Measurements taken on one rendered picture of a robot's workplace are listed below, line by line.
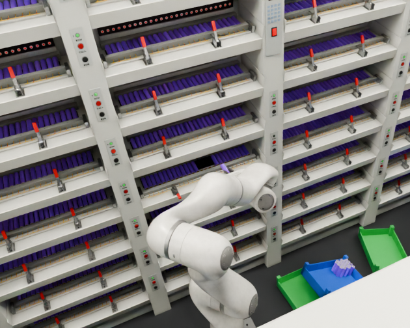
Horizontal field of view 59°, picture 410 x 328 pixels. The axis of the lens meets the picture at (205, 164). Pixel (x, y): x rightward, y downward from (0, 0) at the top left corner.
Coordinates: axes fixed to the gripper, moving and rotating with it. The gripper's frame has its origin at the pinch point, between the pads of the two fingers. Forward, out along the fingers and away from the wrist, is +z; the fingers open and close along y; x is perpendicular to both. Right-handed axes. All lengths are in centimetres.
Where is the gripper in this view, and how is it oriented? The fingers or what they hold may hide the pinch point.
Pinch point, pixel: (229, 174)
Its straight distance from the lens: 151.7
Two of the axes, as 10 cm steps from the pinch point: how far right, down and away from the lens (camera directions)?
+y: -9.2, 3.0, -2.5
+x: 2.0, 9.1, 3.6
